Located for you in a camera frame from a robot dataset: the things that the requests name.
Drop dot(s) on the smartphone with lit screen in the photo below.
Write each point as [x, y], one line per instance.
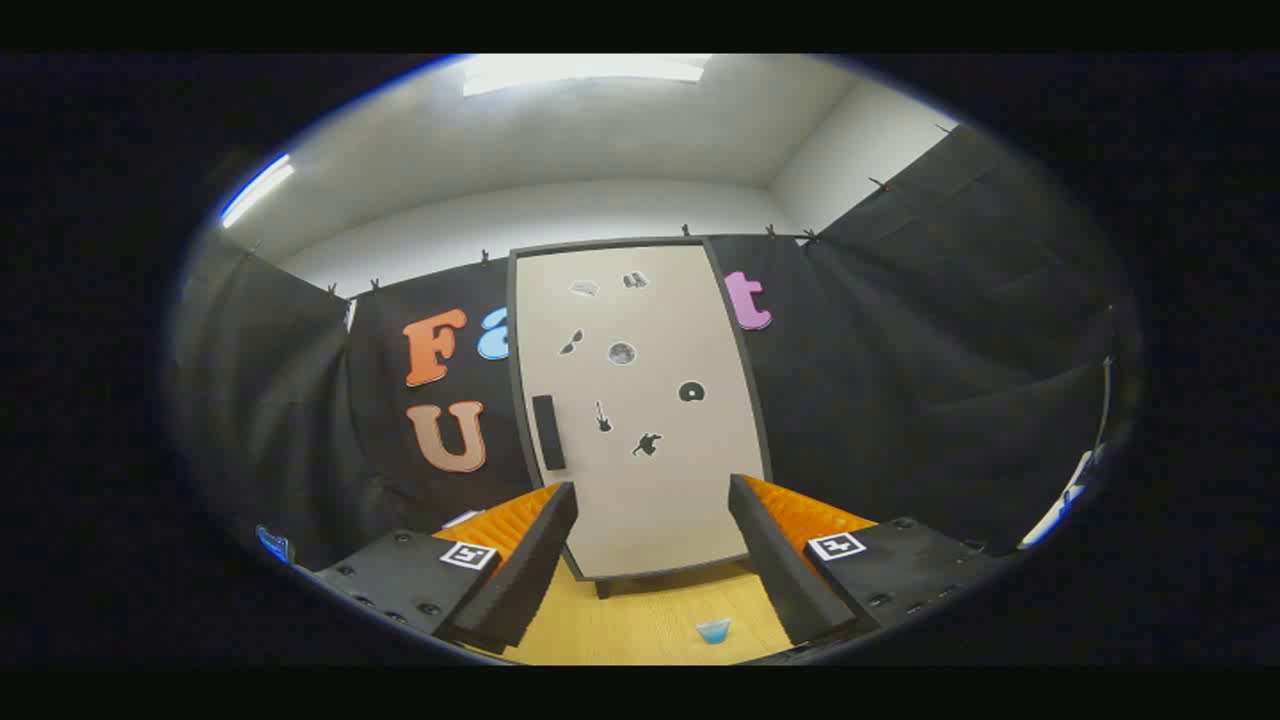
[272, 545]

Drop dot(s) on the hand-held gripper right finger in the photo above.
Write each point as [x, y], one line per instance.
[775, 570]

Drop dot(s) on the white patterned sheet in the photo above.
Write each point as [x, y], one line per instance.
[1060, 505]

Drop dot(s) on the narrow ceiling light panel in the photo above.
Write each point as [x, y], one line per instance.
[257, 190]

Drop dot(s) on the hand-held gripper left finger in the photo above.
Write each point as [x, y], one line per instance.
[530, 570]

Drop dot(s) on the wide ceiling light panel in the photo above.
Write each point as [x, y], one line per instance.
[580, 72]

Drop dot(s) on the black backdrop cloth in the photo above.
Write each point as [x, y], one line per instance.
[900, 380]

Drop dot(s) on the white and blue tube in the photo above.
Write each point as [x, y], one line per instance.
[714, 631]

